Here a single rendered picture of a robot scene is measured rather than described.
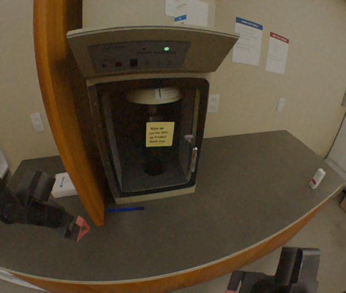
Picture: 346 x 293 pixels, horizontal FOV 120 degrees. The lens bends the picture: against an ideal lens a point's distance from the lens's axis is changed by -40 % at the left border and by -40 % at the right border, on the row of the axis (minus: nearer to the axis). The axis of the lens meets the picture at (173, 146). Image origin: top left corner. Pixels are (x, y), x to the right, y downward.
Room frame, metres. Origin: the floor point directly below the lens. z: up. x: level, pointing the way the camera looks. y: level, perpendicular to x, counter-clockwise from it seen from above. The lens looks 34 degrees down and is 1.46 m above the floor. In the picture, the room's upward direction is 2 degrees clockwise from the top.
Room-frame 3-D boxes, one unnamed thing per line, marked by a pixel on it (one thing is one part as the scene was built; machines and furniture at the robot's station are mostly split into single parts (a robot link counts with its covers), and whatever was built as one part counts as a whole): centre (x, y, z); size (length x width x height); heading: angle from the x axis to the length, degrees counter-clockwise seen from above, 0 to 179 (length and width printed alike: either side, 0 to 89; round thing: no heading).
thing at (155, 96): (0.40, 0.06, 1.19); 0.30 x 0.01 x 0.40; 105
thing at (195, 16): (0.37, -0.03, 1.54); 0.05 x 0.05 x 0.06; 29
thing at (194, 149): (0.40, -0.06, 1.17); 0.05 x 0.03 x 0.10; 15
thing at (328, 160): (1.20, -2.53, 0.17); 0.60 x 0.42 x 0.33; 14
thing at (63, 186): (0.42, 0.46, 0.96); 0.16 x 0.12 x 0.04; 111
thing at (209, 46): (0.35, 0.04, 1.46); 0.32 x 0.11 x 0.10; 106
